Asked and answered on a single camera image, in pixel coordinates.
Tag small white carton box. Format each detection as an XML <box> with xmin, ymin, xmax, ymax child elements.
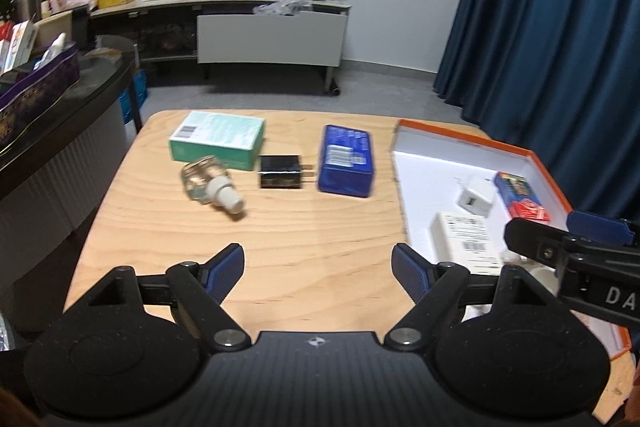
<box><xmin>427</xmin><ymin>211</ymin><xmax>506</xmax><ymax>275</ymax></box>

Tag black charger plug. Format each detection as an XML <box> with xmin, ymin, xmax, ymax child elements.
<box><xmin>256</xmin><ymin>154</ymin><xmax>317</xmax><ymax>191</ymax></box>

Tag white USB charger cube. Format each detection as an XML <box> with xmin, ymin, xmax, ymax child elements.
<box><xmin>455</xmin><ymin>175</ymin><xmax>496</xmax><ymax>216</ymax></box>

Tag dark glass-top coffee table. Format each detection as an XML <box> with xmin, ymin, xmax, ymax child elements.
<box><xmin>0</xmin><ymin>34</ymin><xmax>146</xmax><ymax>333</ymax></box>

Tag cream carton box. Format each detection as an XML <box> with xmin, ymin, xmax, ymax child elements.
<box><xmin>32</xmin><ymin>11</ymin><xmax>76</xmax><ymax>52</ymax></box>

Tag mint green carton box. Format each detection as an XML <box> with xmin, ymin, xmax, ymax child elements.
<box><xmin>168</xmin><ymin>111</ymin><xmax>267</xmax><ymax>171</ymax></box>

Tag orange-edged white cardboard tray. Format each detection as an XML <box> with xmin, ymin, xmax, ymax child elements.
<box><xmin>389</xmin><ymin>119</ymin><xmax>633</xmax><ymax>363</ymax></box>

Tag clear glass bottle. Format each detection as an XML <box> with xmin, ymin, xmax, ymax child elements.
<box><xmin>180</xmin><ymin>155</ymin><xmax>247</xmax><ymax>215</ymax></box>

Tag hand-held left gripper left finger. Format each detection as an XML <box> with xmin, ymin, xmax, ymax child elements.
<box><xmin>87</xmin><ymin>242</ymin><xmax>252</xmax><ymax>353</ymax></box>

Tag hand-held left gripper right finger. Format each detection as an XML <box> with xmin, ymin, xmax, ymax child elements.
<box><xmin>384</xmin><ymin>242</ymin><xmax>553</xmax><ymax>353</ymax></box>

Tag steel cup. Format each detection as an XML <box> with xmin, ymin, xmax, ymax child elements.
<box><xmin>15</xmin><ymin>0</ymin><xmax>42</xmax><ymax>24</ymax></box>

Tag long TV cabinet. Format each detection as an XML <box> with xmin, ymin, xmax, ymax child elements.
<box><xmin>75</xmin><ymin>0</ymin><xmax>351</xmax><ymax>96</ymax></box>

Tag purple patterned tin tray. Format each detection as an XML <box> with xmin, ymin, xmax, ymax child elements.
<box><xmin>0</xmin><ymin>42</ymin><xmax>82</xmax><ymax>150</ymax></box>

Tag blue plastic box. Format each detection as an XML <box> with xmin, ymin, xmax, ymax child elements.
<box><xmin>317</xmin><ymin>123</ymin><xmax>376</xmax><ymax>198</ymax></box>

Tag red playing card box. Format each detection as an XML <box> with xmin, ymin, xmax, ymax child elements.
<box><xmin>492</xmin><ymin>171</ymin><xmax>551</xmax><ymax>224</ymax></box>

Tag pile of medicine boxes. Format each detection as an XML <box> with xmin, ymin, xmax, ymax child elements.
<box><xmin>0</xmin><ymin>19</ymin><xmax>68</xmax><ymax>75</ymax></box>

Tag dark blue curtain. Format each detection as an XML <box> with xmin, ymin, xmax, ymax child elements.
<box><xmin>432</xmin><ymin>0</ymin><xmax>640</xmax><ymax>228</ymax></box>

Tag blue plastic bag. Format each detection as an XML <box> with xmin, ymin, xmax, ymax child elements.
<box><xmin>117</xmin><ymin>69</ymin><xmax>149</xmax><ymax>125</ymax></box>

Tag crumpled clear plastic bags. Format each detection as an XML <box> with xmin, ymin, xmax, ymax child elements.
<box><xmin>252</xmin><ymin>1</ymin><xmax>313</xmax><ymax>16</ymax></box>

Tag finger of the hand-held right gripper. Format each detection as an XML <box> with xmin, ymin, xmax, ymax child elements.
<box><xmin>566</xmin><ymin>209</ymin><xmax>637</xmax><ymax>250</ymax></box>
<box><xmin>504</xmin><ymin>218</ymin><xmax>576</xmax><ymax>271</ymax></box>

